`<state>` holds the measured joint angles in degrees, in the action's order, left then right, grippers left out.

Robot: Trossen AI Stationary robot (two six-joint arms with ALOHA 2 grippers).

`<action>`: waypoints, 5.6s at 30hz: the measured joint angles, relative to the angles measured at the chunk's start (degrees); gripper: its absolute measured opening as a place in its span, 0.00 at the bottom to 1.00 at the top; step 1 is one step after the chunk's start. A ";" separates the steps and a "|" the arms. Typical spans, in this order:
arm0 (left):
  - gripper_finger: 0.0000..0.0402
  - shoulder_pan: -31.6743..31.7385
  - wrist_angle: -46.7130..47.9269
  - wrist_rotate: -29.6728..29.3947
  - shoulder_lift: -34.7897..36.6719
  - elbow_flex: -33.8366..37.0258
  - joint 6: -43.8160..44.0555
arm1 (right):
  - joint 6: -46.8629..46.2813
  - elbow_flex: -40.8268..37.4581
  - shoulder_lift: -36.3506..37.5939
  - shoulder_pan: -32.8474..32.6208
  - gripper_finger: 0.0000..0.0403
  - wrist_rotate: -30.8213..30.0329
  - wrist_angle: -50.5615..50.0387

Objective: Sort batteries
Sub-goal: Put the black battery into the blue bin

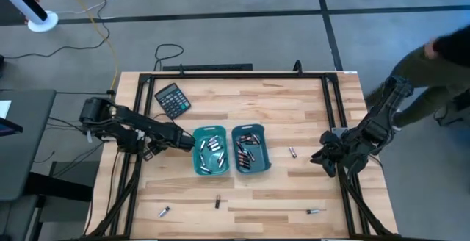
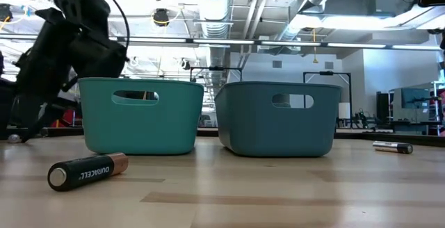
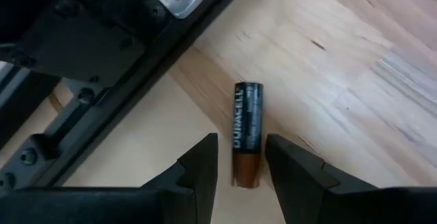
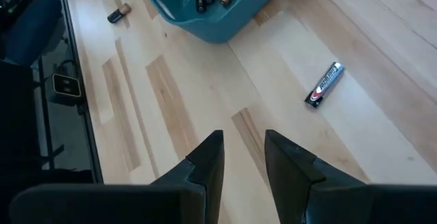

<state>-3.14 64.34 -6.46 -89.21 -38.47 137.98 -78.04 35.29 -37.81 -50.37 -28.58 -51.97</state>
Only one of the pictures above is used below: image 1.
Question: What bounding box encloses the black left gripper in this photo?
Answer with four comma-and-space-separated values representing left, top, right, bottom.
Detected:
141, 123, 197, 161

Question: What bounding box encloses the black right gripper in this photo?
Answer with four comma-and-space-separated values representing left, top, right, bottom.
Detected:
311, 130, 353, 178

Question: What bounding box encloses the green plastic bin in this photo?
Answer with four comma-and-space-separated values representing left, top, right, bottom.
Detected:
192, 124, 231, 177

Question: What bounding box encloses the blue plastic bin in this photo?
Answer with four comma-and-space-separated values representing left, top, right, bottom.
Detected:
231, 123, 273, 175

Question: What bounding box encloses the black desk calculator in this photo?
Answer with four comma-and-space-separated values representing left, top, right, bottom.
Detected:
153, 82, 192, 120

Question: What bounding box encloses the black desk base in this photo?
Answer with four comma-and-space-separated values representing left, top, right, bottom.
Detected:
21, 159, 93, 241

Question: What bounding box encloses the person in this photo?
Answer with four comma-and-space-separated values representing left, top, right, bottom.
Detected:
365, 24, 470, 130

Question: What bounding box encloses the grey desk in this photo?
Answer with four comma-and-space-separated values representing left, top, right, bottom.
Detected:
0, 88, 58, 202

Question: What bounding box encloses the dark tablet device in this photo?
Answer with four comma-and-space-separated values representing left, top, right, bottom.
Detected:
0, 118, 24, 137

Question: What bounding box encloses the white paper sheet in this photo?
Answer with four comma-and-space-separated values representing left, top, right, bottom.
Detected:
0, 100, 12, 120

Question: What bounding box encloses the white pole with round base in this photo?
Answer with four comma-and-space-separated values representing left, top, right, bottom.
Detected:
0, 0, 59, 33

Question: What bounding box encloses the thin black wire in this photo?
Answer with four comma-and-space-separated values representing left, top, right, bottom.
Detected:
151, 112, 194, 139

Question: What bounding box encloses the black aluminium table frame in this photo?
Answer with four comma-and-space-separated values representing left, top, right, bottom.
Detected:
86, 70, 396, 241

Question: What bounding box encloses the black cable loop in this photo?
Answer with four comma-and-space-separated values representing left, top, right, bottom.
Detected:
153, 43, 185, 72

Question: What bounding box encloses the yellow floor cable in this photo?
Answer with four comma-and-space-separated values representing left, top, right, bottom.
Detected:
60, 0, 120, 92

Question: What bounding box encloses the long black floor cable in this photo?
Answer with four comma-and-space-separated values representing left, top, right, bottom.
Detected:
0, 0, 111, 60

